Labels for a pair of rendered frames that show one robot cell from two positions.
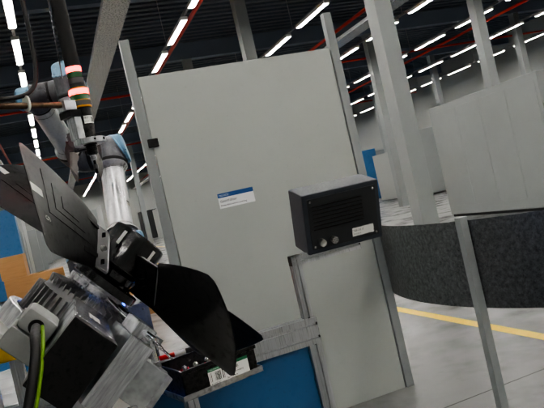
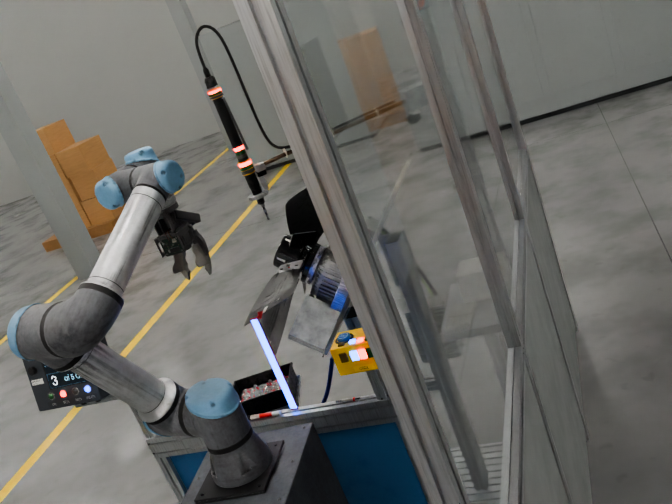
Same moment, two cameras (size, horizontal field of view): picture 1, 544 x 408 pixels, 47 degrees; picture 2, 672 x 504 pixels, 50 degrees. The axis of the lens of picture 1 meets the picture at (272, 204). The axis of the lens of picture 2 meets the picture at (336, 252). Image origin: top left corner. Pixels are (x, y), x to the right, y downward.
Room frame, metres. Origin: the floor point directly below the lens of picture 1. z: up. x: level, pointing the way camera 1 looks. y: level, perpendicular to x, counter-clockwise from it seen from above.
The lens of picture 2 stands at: (3.06, 1.97, 1.98)
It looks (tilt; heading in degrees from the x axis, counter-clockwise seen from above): 19 degrees down; 220
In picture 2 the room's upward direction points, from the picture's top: 22 degrees counter-clockwise
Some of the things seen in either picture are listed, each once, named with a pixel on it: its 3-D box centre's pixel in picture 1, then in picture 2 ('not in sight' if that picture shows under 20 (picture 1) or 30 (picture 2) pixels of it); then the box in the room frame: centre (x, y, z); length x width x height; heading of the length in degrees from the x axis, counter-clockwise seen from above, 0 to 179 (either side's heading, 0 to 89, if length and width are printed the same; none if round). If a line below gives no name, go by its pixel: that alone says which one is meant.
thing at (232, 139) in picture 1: (274, 223); not in sight; (3.40, 0.01, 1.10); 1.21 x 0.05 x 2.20; 108
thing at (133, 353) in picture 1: (110, 367); not in sight; (1.04, 0.33, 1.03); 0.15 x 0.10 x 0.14; 108
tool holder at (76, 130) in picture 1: (82, 123); (256, 181); (1.38, 0.37, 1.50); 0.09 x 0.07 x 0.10; 143
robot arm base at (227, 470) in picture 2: not in sight; (235, 450); (2.13, 0.67, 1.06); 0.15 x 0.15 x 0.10
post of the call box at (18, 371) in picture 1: (19, 379); (376, 379); (1.64, 0.76, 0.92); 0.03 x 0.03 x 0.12; 18
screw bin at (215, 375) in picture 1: (207, 367); (264, 392); (1.63, 0.26, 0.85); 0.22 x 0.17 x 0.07; 122
